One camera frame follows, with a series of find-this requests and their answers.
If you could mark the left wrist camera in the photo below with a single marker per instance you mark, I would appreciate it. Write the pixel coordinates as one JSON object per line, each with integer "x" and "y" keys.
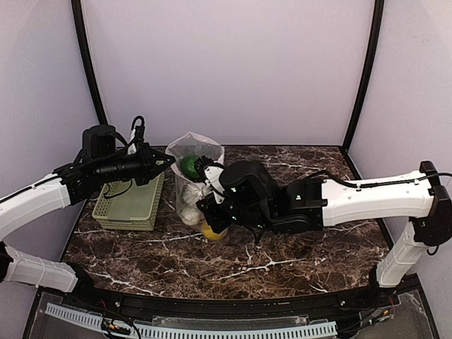
{"x": 136, "y": 135}

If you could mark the clear zip top bag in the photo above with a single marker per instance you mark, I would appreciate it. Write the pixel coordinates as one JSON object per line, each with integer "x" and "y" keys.
{"x": 196, "y": 144}

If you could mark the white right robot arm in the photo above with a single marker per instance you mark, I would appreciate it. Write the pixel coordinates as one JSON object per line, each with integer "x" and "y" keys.
{"x": 245, "y": 194}

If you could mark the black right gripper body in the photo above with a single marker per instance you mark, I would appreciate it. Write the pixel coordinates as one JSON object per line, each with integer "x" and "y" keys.
{"x": 209, "y": 210}

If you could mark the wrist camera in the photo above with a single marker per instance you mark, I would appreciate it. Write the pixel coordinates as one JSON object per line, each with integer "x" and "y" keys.
{"x": 210, "y": 171}
{"x": 136, "y": 135}

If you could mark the black right frame post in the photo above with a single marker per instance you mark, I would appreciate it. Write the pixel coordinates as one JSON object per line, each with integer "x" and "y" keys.
{"x": 375, "y": 29}

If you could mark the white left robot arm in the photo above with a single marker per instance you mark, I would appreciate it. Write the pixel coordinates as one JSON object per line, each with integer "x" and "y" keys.
{"x": 105, "y": 157}

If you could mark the yellow lemon toy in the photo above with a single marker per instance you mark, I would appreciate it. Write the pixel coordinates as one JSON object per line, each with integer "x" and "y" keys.
{"x": 208, "y": 233}

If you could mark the black front table rail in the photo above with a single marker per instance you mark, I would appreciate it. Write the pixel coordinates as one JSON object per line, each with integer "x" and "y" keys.
{"x": 343, "y": 306}

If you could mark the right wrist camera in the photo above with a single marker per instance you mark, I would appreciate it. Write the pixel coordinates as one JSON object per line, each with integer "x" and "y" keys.
{"x": 210, "y": 171}

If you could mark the black frame post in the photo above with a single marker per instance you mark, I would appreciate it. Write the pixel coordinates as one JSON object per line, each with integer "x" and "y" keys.
{"x": 87, "y": 62}
{"x": 375, "y": 29}

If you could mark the white slotted cable duct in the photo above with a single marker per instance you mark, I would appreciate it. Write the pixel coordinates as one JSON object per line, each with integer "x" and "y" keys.
{"x": 171, "y": 327}

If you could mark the green bell pepper toy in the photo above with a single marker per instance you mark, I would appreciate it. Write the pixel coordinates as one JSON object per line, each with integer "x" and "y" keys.
{"x": 187, "y": 167}

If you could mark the green perforated plastic basket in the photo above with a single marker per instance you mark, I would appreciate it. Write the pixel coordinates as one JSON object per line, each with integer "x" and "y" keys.
{"x": 126, "y": 206}

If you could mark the white garlic toy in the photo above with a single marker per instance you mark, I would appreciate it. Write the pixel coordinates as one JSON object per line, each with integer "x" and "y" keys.
{"x": 193, "y": 192}

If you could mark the green leafy vegetable toy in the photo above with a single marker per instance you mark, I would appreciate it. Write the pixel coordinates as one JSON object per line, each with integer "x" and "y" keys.
{"x": 191, "y": 216}

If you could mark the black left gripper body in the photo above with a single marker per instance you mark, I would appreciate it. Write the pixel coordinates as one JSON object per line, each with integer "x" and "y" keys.
{"x": 145, "y": 164}

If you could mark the black left frame post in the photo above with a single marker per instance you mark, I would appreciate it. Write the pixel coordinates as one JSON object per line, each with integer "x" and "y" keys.
{"x": 87, "y": 62}

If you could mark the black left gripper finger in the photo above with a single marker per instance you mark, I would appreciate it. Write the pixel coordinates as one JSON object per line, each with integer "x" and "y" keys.
{"x": 158, "y": 167}
{"x": 158, "y": 158}

